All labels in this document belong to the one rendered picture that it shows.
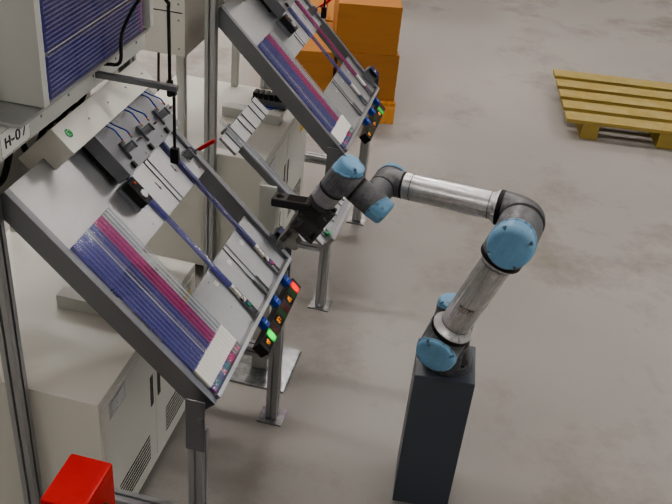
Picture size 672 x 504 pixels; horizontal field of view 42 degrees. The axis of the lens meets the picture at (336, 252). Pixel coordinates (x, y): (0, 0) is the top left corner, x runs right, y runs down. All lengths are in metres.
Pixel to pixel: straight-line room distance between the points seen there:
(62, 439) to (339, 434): 1.07
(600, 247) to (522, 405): 1.32
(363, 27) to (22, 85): 3.33
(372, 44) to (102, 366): 3.20
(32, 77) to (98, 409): 0.88
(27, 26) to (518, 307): 2.58
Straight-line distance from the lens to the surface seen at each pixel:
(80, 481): 2.00
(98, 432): 2.47
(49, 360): 2.55
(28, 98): 2.10
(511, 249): 2.20
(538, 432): 3.37
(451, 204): 2.36
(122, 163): 2.34
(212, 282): 2.44
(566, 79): 6.25
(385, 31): 5.21
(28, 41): 2.04
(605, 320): 4.03
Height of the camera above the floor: 2.26
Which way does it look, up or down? 33 degrees down
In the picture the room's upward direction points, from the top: 6 degrees clockwise
